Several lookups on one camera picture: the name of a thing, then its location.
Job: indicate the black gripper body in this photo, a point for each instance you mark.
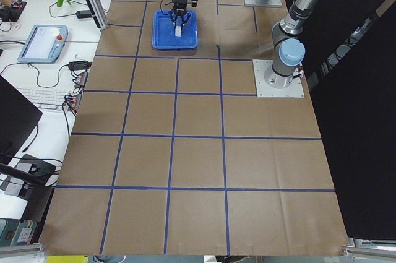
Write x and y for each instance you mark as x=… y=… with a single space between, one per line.
x=179 y=5

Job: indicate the white block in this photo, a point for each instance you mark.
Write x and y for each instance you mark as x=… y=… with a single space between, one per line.
x=179 y=23
x=178 y=32

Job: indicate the black power adapter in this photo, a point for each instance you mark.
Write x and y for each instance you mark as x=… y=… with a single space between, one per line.
x=83 y=14

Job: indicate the near blue teach pendant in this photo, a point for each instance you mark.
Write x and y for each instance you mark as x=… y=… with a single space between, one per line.
x=44 y=44

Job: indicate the brown paper table cover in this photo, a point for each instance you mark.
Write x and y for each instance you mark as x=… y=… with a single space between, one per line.
x=173 y=152

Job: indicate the white keyboard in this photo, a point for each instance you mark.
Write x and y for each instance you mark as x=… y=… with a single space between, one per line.
x=45 y=99

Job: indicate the black monitor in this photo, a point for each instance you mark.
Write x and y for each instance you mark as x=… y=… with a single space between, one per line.
x=18 y=119

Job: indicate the black monitor stand base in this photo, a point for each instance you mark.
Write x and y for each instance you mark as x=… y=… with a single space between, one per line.
x=30 y=169

